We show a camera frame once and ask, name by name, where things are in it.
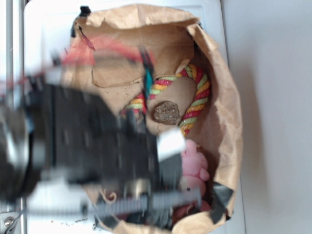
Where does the brown paper bag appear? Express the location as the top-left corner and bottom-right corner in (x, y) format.
(62, 4), (243, 234)

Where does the brown rock lump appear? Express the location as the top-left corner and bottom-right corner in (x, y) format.
(153, 101), (180, 125)

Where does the grey braided cable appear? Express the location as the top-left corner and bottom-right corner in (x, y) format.
(24, 189), (203, 217)

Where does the multicolour twisted rope toy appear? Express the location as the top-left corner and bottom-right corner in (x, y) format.
(121, 64), (211, 137)

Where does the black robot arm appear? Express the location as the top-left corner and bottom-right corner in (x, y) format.
(0, 77), (186, 233)

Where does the red green wire bundle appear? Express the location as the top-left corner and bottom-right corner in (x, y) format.
(51, 39), (156, 115)

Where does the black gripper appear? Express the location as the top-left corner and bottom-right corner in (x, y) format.
(97, 109), (186, 230)

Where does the aluminium frame rail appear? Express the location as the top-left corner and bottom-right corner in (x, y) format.
(0, 0), (27, 234)

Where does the pink plush pig toy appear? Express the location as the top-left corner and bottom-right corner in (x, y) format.
(180, 139), (210, 211)

